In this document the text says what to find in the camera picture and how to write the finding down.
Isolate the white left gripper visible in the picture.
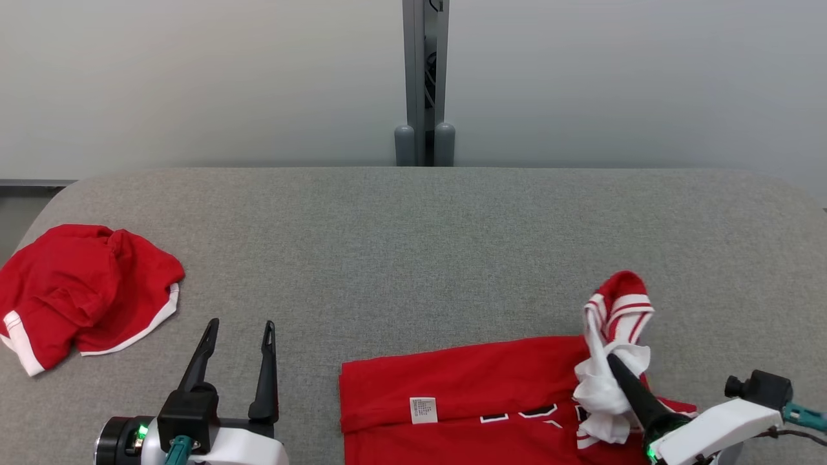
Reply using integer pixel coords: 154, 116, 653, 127
95, 317, 290, 465

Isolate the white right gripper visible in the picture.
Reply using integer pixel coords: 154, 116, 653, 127
605, 352, 784, 465

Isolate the red shorts white trim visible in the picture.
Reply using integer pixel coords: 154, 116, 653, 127
0, 223, 187, 378

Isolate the red white jersey shirt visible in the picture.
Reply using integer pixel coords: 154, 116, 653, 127
339, 271, 699, 465

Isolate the teal left camera connector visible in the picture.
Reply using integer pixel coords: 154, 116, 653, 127
164, 435, 196, 465

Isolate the teal camera connector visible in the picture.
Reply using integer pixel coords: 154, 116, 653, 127
783, 401, 827, 432
164, 435, 196, 465

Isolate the black right camera cable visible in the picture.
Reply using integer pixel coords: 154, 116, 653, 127
753, 426, 827, 448

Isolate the teal right camera connector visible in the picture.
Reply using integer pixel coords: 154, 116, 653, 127
783, 401, 827, 432

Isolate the grey metal partition post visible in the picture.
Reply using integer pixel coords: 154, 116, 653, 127
394, 0, 456, 167

